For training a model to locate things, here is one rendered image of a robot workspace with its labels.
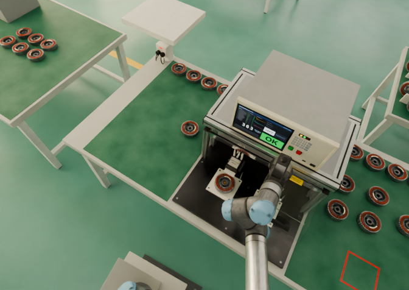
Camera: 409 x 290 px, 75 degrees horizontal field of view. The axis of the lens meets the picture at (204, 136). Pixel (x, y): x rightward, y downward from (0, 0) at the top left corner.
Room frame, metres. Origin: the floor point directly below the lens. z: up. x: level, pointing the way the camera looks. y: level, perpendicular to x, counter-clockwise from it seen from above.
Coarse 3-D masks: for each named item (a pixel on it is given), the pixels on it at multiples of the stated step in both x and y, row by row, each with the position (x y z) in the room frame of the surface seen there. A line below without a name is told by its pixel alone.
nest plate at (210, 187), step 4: (216, 172) 0.67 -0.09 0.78; (220, 172) 0.67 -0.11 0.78; (224, 172) 0.67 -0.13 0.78; (216, 176) 0.64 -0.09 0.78; (212, 180) 0.62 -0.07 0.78; (236, 180) 0.63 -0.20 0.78; (240, 180) 0.63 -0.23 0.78; (212, 184) 0.59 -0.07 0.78; (220, 184) 0.60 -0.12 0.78; (228, 184) 0.60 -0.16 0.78; (236, 184) 0.61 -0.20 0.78; (208, 188) 0.57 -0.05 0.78; (212, 188) 0.57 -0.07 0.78; (236, 188) 0.58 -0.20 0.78; (212, 192) 0.55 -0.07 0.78; (216, 192) 0.55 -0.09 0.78; (220, 192) 0.55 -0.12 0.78; (232, 192) 0.56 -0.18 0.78; (220, 196) 0.53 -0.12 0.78; (224, 196) 0.53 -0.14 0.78; (228, 196) 0.53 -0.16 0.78; (232, 196) 0.53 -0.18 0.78
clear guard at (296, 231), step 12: (288, 180) 0.53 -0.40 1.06; (288, 192) 0.47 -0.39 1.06; (300, 192) 0.48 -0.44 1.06; (312, 192) 0.48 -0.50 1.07; (288, 204) 0.41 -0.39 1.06; (300, 204) 0.42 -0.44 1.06; (312, 204) 0.42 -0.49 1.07; (276, 216) 0.36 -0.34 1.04; (288, 216) 0.36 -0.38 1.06; (300, 216) 0.37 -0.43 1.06; (312, 216) 0.37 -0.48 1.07; (276, 228) 0.32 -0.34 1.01; (300, 228) 0.32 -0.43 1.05; (300, 240) 0.28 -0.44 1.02
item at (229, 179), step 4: (220, 176) 0.63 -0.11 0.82; (224, 176) 0.63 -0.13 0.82; (228, 176) 0.63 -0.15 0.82; (216, 180) 0.60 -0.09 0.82; (220, 180) 0.61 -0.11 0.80; (224, 180) 0.61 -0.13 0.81; (228, 180) 0.62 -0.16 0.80; (232, 180) 0.61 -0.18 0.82; (216, 184) 0.58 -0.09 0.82; (232, 184) 0.59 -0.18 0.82; (216, 188) 0.56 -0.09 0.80; (220, 188) 0.56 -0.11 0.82; (224, 188) 0.56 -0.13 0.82; (228, 188) 0.56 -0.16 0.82; (232, 188) 0.57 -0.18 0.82; (224, 192) 0.55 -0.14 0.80; (228, 192) 0.55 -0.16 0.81
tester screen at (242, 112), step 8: (240, 112) 0.74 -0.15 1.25; (248, 112) 0.72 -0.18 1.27; (240, 120) 0.73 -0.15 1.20; (248, 120) 0.72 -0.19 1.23; (256, 120) 0.70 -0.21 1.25; (264, 120) 0.69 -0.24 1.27; (240, 128) 0.73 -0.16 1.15; (256, 128) 0.70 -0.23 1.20; (272, 128) 0.67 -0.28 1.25; (280, 128) 0.66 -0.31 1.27; (256, 136) 0.69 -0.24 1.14; (272, 136) 0.66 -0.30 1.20
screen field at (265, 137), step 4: (260, 136) 0.68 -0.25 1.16; (264, 136) 0.68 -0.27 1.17; (268, 136) 0.67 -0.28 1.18; (264, 140) 0.67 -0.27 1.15; (268, 140) 0.67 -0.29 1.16; (272, 140) 0.66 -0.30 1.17; (276, 140) 0.65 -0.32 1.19; (272, 144) 0.66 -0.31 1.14; (276, 144) 0.65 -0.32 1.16; (280, 144) 0.64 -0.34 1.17; (280, 148) 0.64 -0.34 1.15
